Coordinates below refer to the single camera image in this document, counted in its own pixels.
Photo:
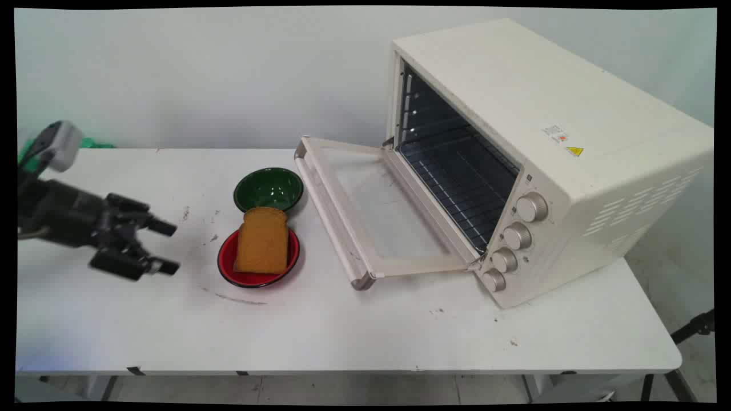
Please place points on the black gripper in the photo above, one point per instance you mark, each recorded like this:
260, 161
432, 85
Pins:
60, 211

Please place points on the red bowl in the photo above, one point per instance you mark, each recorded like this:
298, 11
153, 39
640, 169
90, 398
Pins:
251, 277

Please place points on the brown bread slice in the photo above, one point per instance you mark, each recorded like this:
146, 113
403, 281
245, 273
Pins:
262, 240

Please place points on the green bowl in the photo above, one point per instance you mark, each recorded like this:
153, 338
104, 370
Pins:
268, 189

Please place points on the black table leg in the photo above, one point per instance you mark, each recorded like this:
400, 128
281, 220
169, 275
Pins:
108, 387

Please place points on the glass oven door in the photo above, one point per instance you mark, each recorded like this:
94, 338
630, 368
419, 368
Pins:
371, 211

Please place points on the metal oven rack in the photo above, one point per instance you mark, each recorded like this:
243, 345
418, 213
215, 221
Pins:
457, 182

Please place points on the silver oven knob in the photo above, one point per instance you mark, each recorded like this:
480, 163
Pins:
494, 280
517, 236
531, 206
505, 260

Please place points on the white label sticker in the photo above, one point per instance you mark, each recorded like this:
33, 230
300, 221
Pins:
554, 133

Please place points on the cream toaster oven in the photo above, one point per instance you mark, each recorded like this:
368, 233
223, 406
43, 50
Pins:
571, 142

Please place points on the yellow warning sticker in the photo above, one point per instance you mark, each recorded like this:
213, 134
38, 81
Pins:
574, 151

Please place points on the black tripod leg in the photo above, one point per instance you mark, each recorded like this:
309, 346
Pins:
688, 331

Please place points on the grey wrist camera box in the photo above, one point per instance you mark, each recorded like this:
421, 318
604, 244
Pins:
60, 145

